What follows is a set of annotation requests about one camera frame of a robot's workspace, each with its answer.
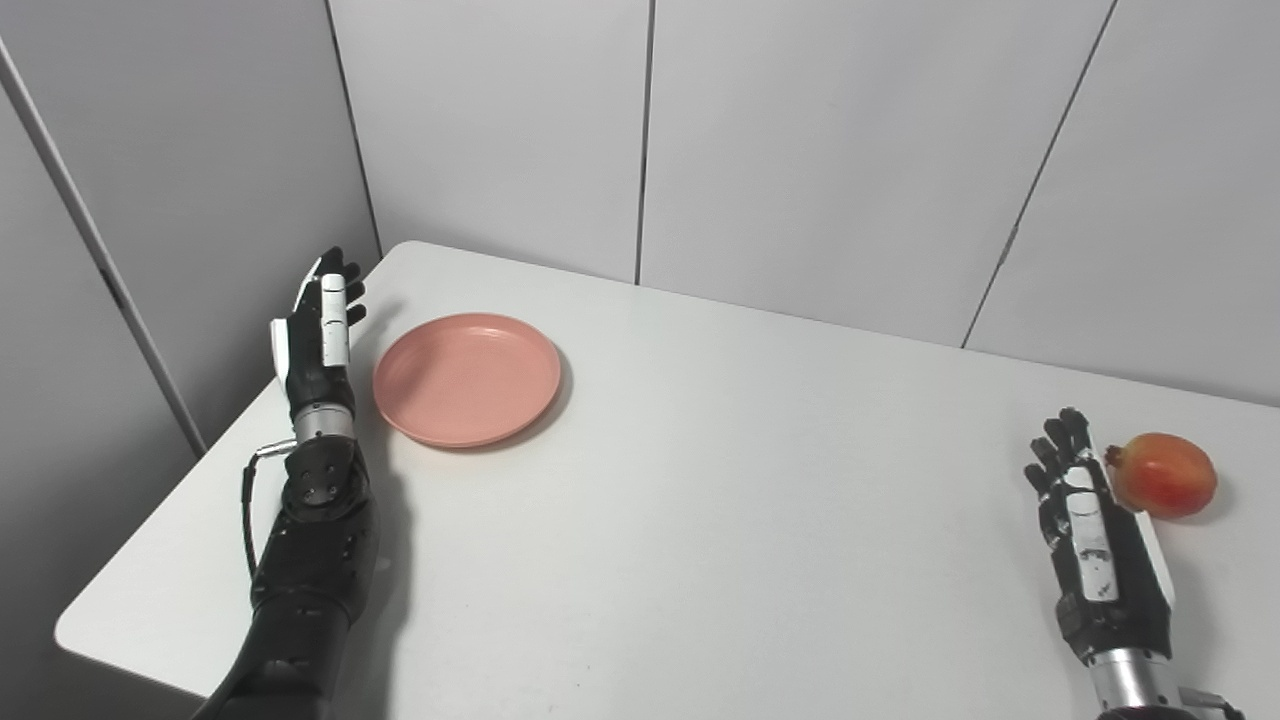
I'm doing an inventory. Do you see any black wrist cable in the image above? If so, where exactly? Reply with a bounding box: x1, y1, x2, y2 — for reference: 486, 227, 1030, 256
1178, 686, 1246, 720
239, 439, 299, 581

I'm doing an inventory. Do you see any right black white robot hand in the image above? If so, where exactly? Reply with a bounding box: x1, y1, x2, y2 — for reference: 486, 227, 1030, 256
1023, 406, 1176, 665

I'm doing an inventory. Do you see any pink plate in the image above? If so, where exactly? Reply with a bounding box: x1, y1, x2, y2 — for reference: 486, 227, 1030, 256
373, 313, 563, 449

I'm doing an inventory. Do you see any red pomegranate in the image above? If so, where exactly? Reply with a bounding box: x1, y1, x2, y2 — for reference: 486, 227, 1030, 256
1104, 432, 1219, 519

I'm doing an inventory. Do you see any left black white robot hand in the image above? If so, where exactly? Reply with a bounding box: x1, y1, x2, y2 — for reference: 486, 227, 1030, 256
269, 247, 368, 418

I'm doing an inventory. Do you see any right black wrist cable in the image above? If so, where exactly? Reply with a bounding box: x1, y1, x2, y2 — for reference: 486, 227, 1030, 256
1178, 686, 1246, 720

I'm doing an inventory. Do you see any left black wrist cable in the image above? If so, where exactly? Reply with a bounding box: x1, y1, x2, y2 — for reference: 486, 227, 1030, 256
239, 439, 299, 581

